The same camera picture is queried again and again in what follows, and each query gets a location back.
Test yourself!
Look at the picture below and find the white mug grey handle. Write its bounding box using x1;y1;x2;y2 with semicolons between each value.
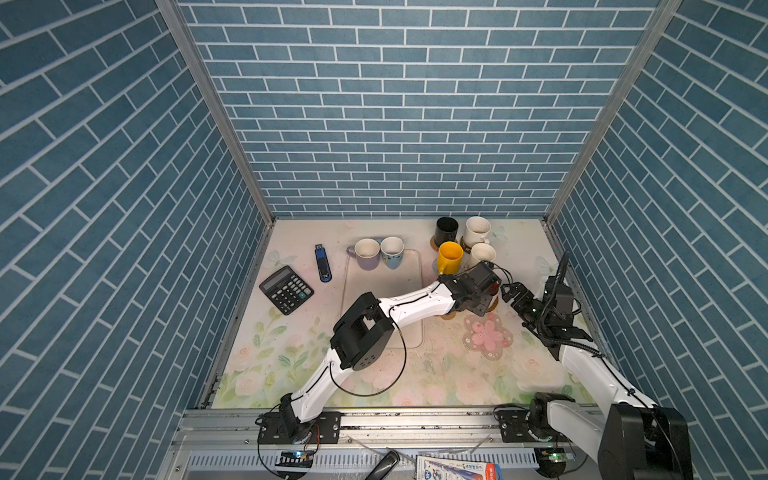
346;238;380;271

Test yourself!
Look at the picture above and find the light blue floral mug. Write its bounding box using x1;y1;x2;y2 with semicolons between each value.
380;236;405;270

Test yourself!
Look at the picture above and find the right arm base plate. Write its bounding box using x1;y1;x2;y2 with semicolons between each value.
493;409;571;443

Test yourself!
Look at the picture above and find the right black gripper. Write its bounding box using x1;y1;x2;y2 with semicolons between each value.
503;281;551;331

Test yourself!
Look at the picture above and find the black mug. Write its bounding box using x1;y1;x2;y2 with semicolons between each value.
434;217;459;248

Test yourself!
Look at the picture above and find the blue white printed package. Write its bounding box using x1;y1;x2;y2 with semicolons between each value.
415;456;503;480

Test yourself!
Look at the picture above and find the black handheld device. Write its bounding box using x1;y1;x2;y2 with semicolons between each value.
365;450;401;480

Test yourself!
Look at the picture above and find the green circuit board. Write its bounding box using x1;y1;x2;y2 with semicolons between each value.
275;450;315;470

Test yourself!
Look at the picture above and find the blue stapler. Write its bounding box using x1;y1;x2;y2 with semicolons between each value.
314;244;332;283

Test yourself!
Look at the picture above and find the cream white mug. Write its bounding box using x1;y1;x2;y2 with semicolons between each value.
467;242;497;268

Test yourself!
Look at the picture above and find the beige serving tray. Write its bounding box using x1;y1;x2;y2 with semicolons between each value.
340;247;425;315

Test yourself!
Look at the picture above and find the aluminium front rail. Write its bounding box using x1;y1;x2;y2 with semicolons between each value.
160;405;604;479

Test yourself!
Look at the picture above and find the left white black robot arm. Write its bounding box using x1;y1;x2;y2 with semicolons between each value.
278;261;502;438

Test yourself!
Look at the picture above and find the black calculator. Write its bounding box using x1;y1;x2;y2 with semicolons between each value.
259;265;314;316

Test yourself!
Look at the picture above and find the yellow mug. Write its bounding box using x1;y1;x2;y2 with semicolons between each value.
436;241;464;275

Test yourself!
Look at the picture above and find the pink flower coaster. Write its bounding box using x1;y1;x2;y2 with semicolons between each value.
462;314;514;361

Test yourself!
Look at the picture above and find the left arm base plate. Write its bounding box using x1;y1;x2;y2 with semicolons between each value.
255;411;342;445

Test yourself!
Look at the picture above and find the white speckled mug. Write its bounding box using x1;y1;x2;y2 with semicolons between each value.
463;216;491;248

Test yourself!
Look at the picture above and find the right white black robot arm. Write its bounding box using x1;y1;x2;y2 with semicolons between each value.
501;281;693;479

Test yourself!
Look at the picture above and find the brown cork round coaster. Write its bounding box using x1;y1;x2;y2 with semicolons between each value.
486;296;499;313

